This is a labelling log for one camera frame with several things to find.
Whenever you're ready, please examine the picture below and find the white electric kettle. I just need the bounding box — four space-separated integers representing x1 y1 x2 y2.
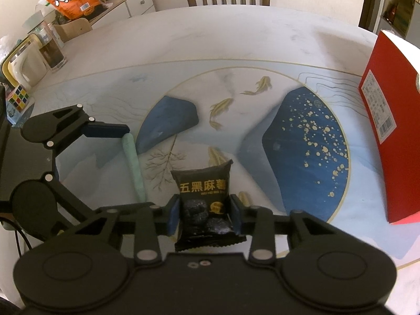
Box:
9 51 41 91

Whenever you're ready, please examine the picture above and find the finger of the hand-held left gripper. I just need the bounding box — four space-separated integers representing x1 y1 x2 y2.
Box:
43 173 99 237
20 104 131 150

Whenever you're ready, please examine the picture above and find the mint green packet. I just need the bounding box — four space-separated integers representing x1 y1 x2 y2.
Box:
121 133 147 203

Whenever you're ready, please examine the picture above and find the white printed desktop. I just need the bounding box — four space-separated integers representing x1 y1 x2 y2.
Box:
0 5 420 315

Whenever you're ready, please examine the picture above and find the black snack packet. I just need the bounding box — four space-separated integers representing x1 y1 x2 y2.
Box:
171 159 247 253

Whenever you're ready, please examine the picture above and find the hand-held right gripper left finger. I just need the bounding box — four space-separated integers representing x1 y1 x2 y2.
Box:
74 196 182 265

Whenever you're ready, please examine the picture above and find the light blue box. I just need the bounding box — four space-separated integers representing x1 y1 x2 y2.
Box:
6 103 35 125

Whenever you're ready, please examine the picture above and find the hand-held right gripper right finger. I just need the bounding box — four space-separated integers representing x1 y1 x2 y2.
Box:
230 194 332 265

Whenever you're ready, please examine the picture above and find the clear bottle with dark liquid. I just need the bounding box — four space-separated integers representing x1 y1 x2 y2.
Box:
22 12 68 73

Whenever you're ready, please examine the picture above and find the white side cabinet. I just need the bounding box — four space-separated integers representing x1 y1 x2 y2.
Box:
88 0 157 28

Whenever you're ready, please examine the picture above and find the colourful puzzle cube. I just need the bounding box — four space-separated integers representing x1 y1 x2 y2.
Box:
6 85 35 112

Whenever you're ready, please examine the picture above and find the red cardboard box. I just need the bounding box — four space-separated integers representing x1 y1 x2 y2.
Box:
358 29 420 225

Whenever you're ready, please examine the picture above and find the black cable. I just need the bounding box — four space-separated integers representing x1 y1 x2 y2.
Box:
0 220 30 256

